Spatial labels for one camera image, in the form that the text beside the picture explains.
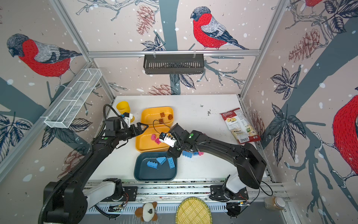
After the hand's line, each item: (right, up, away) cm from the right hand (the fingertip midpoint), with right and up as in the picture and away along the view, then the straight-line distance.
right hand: (171, 147), depth 80 cm
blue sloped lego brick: (-7, -9, +4) cm, 12 cm away
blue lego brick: (0, -11, +3) cm, 12 cm away
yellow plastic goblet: (-36, +24, +18) cm, 46 cm away
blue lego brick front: (+10, -6, +7) cm, 13 cm away
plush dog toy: (-10, -28, -14) cm, 33 cm away
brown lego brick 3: (-3, +16, +23) cm, 28 cm away
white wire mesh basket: (-57, +21, -9) cm, 61 cm away
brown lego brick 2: (-10, +13, +23) cm, 29 cm away
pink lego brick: (-14, +3, +14) cm, 20 cm away
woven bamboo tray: (+12, -29, -12) cm, 33 cm away
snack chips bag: (+49, +7, +17) cm, 52 cm away
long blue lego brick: (-12, -11, +1) cm, 16 cm away
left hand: (-16, +13, +1) cm, 20 cm away
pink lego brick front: (+18, -6, +7) cm, 20 cm away
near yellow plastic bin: (-19, -2, +11) cm, 22 cm away
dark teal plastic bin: (-17, -16, +1) cm, 23 cm away
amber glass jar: (+50, -20, -18) cm, 57 cm away
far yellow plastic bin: (-13, +16, +27) cm, 34 cm away
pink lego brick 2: (-10, +1, +12) cm, 16 cm away
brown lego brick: (-9, +18, +27) cm, 33 cm away
